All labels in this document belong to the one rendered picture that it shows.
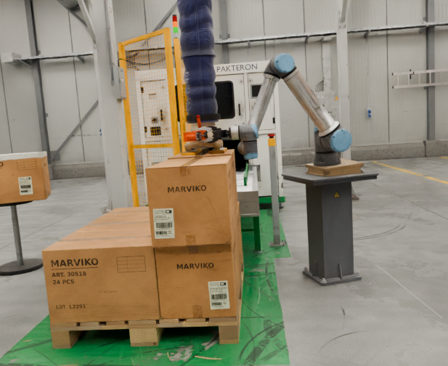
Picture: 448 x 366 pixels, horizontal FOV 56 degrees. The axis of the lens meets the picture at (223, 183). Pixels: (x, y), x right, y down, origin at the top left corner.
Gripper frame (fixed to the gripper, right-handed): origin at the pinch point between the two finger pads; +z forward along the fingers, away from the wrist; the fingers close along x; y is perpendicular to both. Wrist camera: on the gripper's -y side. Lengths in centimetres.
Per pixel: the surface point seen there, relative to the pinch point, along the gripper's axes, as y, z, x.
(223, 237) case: -64, -16, -50
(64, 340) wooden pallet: -60, 73, -103
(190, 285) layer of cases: -59, 3, -75
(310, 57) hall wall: 957, -198, 182
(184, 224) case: -65, 2, -42
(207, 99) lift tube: 18.9, -4.7, 22.8
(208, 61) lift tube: 20, -7, 48
